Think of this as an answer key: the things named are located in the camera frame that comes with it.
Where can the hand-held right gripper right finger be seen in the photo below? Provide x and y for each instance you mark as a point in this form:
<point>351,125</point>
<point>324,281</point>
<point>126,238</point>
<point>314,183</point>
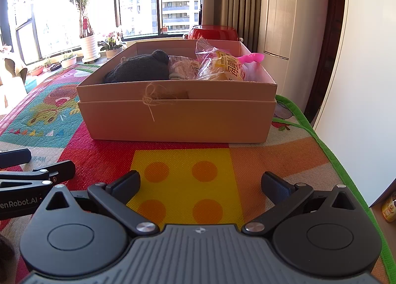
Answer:
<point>273,185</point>

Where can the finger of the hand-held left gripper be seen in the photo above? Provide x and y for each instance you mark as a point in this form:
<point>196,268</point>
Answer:
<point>62,171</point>
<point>15,157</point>

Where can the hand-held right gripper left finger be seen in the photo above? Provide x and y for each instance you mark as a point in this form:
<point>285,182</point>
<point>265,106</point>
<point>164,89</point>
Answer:
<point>126,183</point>

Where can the pink cardboard box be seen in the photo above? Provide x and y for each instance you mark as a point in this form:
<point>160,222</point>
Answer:
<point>173,120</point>

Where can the black plush toy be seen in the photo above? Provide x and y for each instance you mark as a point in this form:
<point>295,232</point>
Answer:
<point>136,69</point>

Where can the clear printed packet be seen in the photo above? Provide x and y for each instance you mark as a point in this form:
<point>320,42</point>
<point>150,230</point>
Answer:
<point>182,67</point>

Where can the pink plastic basket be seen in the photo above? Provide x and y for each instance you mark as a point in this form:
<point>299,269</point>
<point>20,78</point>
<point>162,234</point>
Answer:
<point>252,57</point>

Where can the bread packet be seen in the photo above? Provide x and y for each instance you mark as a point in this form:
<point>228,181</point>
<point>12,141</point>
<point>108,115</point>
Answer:
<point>216,69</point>

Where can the colourful play mat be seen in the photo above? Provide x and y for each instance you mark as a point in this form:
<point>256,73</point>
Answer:
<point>182,163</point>

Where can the teal container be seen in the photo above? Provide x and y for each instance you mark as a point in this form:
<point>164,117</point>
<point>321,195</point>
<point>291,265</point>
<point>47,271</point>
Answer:
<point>31,80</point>

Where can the red planter trough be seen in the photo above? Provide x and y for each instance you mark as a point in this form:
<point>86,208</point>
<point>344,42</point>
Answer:
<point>37,71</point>

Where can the brown chair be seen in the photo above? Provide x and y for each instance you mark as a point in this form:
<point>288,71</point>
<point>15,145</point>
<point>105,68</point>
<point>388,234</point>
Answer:
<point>12,67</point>

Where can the dark planter trough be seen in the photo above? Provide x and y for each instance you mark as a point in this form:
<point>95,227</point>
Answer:
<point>52,67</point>

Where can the white planter trough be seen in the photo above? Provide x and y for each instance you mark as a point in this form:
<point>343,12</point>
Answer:
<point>68,61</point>

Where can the pink flowering potted plant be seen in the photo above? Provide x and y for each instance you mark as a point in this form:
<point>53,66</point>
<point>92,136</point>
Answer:
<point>113,53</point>

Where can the tall potted plant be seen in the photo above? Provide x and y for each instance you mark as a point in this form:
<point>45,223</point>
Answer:
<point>89,46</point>

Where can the red round bin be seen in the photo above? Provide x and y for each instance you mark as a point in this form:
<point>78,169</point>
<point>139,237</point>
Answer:
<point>210,33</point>

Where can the white standing air conditioner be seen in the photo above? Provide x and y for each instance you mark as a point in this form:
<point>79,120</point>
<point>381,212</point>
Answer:
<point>294,8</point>

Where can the dark red door frame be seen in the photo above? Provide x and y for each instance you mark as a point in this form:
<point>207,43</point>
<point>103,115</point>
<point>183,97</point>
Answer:
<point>331,39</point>

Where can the black window frame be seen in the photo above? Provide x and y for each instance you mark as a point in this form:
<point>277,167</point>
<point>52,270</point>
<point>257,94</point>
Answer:
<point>117,12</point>

